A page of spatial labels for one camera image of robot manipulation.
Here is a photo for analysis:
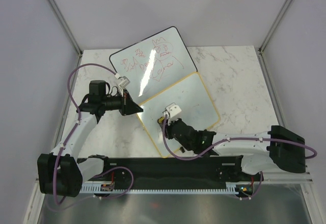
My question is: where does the yellow framed whiteboard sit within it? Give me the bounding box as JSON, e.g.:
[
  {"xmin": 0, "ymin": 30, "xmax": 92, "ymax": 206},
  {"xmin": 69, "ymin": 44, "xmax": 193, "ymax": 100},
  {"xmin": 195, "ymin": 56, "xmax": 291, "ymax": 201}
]
[{"xmin": 137, "ymin": 72, "xmax": 221, "ymax": 158}]

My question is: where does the aluminium front rail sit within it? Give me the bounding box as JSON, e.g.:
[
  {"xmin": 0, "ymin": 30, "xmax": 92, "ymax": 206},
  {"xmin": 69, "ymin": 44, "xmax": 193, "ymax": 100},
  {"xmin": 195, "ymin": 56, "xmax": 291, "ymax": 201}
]
[{"xmin": 263, "ymin": 169, "xmax": 313, "ymax": 184}]

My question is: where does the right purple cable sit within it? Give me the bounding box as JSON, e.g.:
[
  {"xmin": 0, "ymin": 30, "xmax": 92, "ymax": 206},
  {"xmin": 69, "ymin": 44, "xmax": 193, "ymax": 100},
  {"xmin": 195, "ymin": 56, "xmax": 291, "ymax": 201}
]
[{"xmin": 162, "ymin": 114, "xmax": 318, "ymax": 161}]

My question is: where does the aluminium frame post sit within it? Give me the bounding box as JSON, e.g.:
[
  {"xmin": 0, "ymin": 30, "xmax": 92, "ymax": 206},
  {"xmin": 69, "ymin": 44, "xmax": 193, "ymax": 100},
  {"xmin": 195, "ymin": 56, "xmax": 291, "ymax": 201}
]
[
  {"xmin": 257, "ymin": 0, "xmax": 306, "ymax": 55},
  {"xmin": 46, "ymin": 0, "xmax": 83, "ymax": 57}
]

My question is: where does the black framed whiteboard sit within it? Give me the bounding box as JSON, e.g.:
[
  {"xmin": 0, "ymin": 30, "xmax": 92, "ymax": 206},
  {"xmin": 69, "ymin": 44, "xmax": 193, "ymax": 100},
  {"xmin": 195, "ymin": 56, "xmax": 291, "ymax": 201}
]
[{"xmin": 109, "ymin": 26, "xmax": 198, "ymax": 104}]

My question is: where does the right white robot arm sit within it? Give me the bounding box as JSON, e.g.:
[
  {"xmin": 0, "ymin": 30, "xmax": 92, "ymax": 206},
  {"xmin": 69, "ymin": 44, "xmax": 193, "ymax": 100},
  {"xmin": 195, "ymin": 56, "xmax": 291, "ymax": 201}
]
[{"xmin": 158, "ymin": 117, "xmax": 306, "ymax": 180}]

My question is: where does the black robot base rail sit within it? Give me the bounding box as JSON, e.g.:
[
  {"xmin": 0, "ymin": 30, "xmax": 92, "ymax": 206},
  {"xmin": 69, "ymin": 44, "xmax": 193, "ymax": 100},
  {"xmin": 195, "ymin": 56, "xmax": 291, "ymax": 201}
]
[{"xmin": 96, "ymin": 156, "xmax": 261, "ymax": 190}]

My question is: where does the white slotted cable duct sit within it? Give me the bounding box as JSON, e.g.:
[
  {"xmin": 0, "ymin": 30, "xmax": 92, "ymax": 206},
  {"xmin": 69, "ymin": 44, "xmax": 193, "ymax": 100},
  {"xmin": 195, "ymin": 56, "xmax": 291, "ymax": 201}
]
[{"xmin": 81, "ymin": 181, "xmax": 242, "ymax": 194}]

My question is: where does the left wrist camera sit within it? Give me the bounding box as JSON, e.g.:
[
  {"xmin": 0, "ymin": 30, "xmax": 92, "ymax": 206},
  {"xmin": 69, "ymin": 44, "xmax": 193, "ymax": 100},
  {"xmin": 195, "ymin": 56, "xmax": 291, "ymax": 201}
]
[{"xmin": 118, "ymin": 76, "xmax": 130, "ymax": 89}]

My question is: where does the left aluminium frame post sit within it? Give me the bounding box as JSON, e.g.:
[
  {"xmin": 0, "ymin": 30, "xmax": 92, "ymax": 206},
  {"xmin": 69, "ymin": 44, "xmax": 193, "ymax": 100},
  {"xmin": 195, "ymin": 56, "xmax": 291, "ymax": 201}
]
[{"xmin": 46, "ymin": 0, "xmax": 83, "ymax": 57}]

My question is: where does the yellow black eraser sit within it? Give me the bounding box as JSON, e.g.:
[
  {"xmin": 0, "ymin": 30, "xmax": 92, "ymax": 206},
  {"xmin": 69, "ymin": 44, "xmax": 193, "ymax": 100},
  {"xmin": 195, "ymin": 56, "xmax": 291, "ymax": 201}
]
[{"xmin": 157, "ymin": 117, "xmax": 165, "ymax": 124}]

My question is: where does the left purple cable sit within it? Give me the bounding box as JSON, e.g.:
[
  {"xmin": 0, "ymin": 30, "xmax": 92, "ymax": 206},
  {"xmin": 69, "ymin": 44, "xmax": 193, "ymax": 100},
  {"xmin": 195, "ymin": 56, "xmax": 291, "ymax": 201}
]
[{"xmin": 47, "ymin": 63, "xmax": 134, "ymax": 212}]

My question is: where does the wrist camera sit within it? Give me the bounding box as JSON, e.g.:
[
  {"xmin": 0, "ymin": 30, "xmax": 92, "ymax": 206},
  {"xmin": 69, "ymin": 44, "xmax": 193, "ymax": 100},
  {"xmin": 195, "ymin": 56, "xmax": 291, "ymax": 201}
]
[
  {"xmin": 118, "ymin": 76, "xmax": 130, "ymax": 89},
  {"xmin": 163, "ymin": 103, "xmax": 182, "ymax": 121}
]

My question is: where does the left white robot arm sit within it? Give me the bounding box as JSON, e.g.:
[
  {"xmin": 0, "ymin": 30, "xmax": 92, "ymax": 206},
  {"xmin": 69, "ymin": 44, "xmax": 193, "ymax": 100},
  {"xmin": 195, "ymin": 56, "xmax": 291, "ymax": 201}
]
[{"xmin": 37, "ymin": 80, "xmax": 143, "ymax": 197}]

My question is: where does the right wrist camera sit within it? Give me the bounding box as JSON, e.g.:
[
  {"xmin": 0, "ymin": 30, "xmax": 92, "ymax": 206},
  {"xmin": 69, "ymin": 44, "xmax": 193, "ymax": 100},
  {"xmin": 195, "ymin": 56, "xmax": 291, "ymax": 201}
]
[{"xmin": 163, "ymin": 103, "xmax": 182, "ymax": 121}]

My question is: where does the purple cable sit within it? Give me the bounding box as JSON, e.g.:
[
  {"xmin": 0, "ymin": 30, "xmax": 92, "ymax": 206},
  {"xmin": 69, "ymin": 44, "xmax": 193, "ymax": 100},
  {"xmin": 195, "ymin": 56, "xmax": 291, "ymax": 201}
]
[
  {"xmin": 162, "ymin": 114, "xmax": 318, "ymax": 161},
  {"xmin": 47, "ymin": 63, "xmax": 134, "ymax": 212}
]

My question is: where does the right aluminium frame post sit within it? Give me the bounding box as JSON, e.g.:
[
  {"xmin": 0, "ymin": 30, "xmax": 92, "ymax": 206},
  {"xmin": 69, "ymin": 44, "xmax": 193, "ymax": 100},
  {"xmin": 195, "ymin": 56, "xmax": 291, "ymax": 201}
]
[{"xmin": 257, "ymin": 0, "xmax": 306, "ymax": 55}]

